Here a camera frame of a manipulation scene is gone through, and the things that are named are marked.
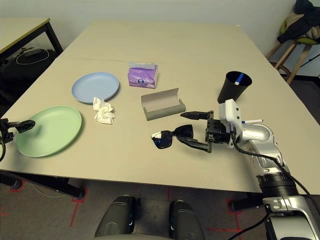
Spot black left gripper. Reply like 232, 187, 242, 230
0, 118, 36, 144

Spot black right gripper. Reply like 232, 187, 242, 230
177, 109, 232, 153

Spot light green plate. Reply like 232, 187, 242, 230
15, 105, 83, 158

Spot black sunglasses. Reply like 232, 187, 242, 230
151, 124, 195, 150

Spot grey glasses case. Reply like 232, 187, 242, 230
140, 87, 186, 122

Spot white tissue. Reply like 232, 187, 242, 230
92, 96, 118, 125

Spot black cup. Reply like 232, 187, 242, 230
216, 71, 253, 105

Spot black table foot with caster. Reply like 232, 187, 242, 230
228, 193, 263, 213
21, 173, 85, 200
0, 172, 23, 191

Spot blue marker with white end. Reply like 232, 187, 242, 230
233, 73, 245, 86

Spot grey power adapter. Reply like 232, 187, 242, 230
22, 47, 41, 56

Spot purple tissue pack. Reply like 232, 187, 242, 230
127, 60, 159, 90

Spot light blue plate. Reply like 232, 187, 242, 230
71, 71, 120, 105

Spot dark grey robot right leg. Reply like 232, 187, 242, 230
168, 199, 206, 240

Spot dark grey robot leg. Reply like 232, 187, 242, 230
168, 199, 206, 240
94, 194, 137, 238

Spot dark grey robot left leg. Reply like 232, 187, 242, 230
94, 194, 137, 238

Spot wooden stool with green seat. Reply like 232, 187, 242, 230
266, 18, 320, 86

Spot beige fleece garment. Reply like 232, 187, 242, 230
284, 12, 320, 38

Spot black jacket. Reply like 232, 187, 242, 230
277, 0, 320, 45

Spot black left wrist camera cable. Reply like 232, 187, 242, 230
0, 134, 7, 163

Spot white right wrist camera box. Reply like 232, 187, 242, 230
218, 99, 243, 148

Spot thin white cable loop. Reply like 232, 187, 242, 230
16, 48, 50, 65

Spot beige side table black frame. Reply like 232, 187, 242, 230
0, 17, 65, 66

